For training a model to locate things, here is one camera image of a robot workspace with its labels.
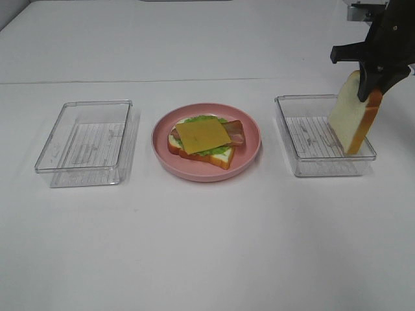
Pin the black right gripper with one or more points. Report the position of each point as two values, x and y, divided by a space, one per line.
388 43

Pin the bread slice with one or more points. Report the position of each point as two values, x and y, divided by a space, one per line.
351 119
220 156

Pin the red bacon strip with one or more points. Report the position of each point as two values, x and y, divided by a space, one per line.
235 132

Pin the green lettuce leaf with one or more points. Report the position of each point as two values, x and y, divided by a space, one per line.
214 151

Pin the yellow cheese slice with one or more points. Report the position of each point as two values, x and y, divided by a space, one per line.
202 134

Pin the brown bacon strip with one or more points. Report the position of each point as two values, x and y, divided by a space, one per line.
175 134

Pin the clear right plastic tray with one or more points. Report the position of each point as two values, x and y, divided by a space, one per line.
311 145

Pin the clear plastic tray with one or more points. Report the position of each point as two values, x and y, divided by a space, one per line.
90 144
311 145

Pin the pink round plate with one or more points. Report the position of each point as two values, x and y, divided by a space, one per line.
199 171

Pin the clear left plastic tray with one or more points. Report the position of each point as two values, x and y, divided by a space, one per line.
90 144

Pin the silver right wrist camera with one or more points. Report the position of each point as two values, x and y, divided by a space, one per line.
364 10

